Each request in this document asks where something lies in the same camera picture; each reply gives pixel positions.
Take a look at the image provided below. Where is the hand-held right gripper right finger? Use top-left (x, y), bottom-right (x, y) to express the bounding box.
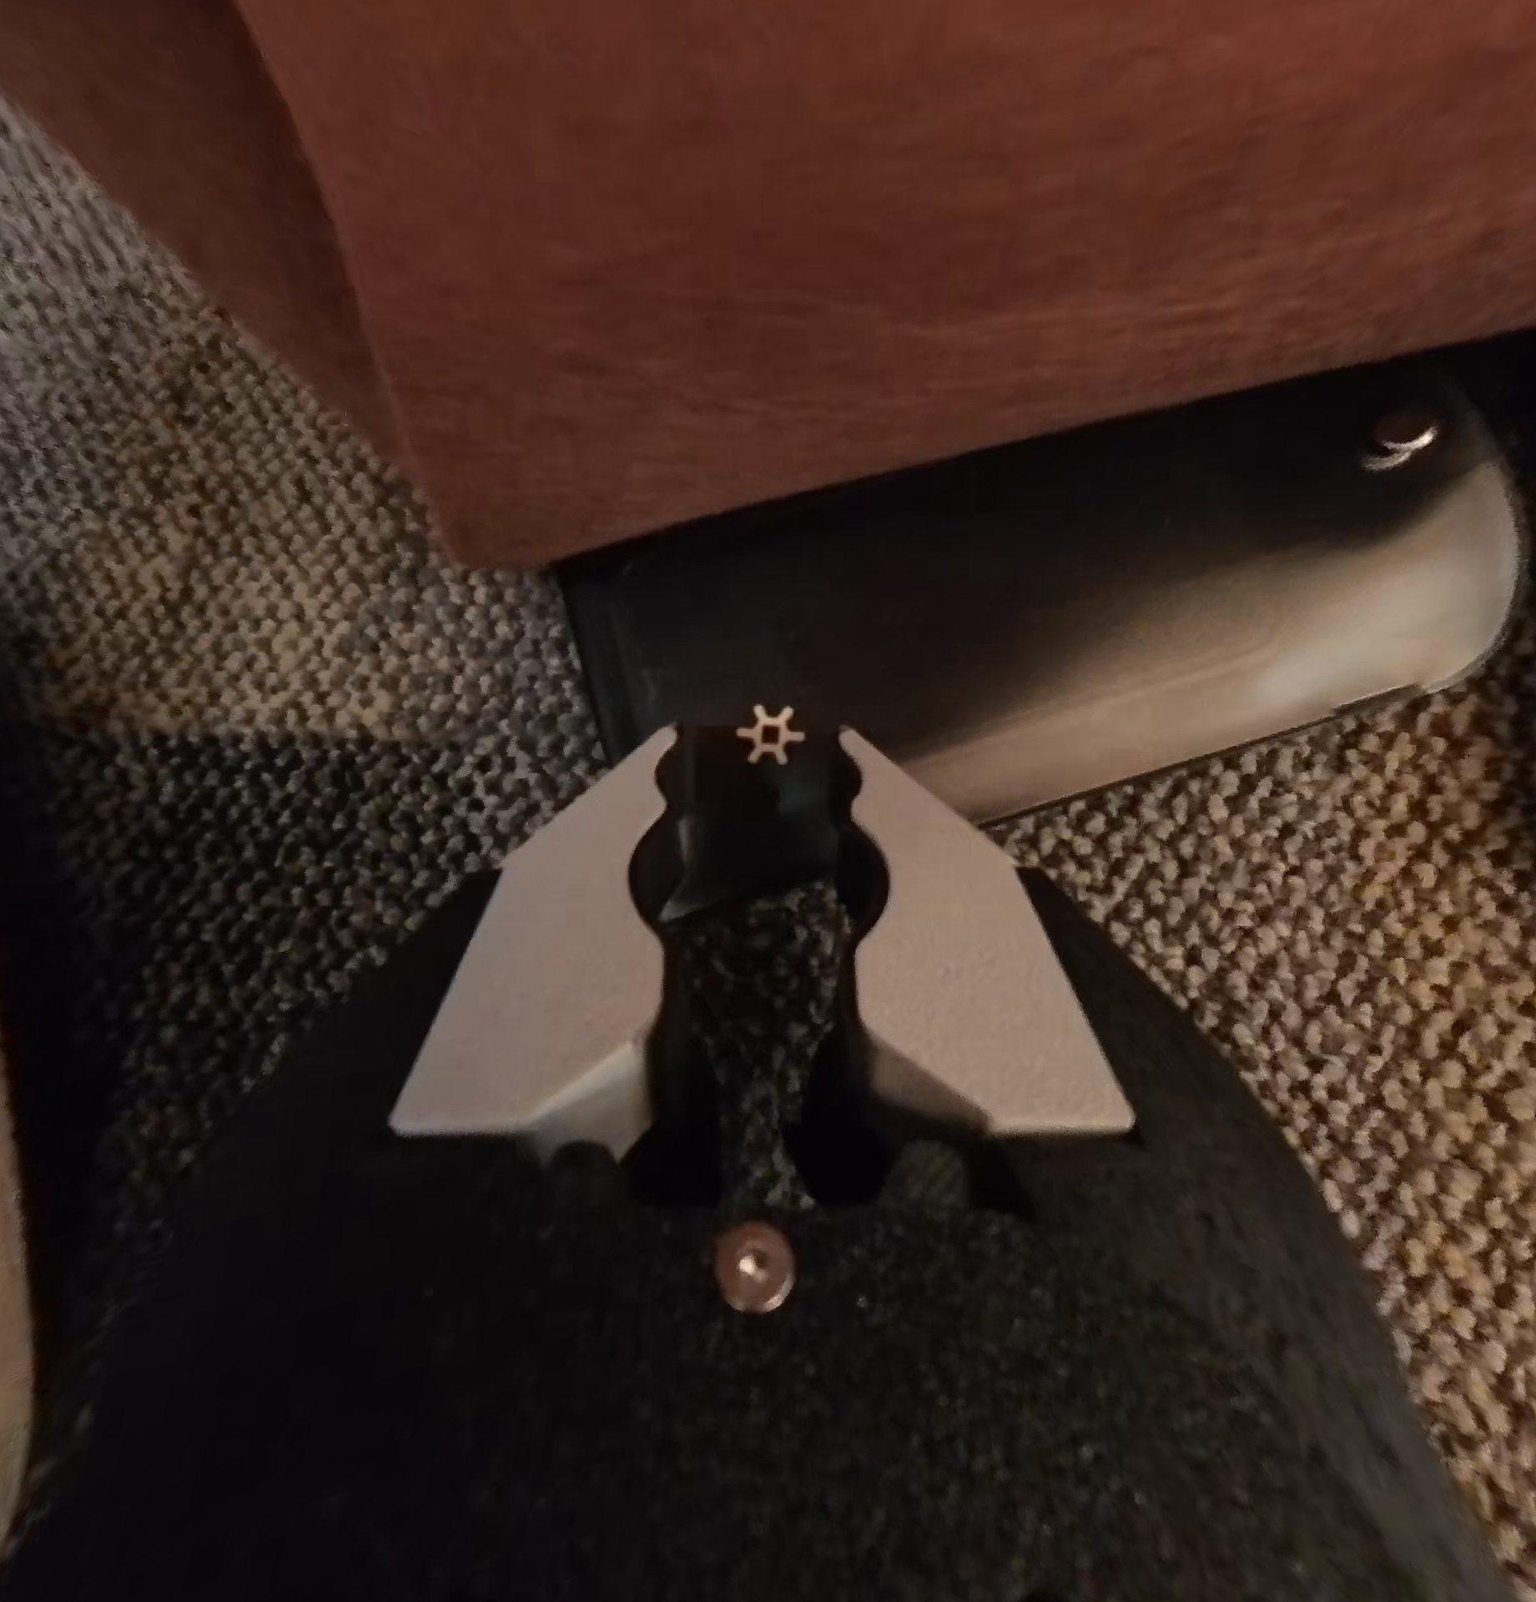
top-left (828, 725), bottom-right (1140, 1142)

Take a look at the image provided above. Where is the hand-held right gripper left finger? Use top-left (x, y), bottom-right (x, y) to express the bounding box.
top-left (388, 725), bottom-right (684, 1147)

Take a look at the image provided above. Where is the brown upholstered armchair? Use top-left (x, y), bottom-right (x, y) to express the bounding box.
top-left (0, 0), bottom-right (1536, 580)

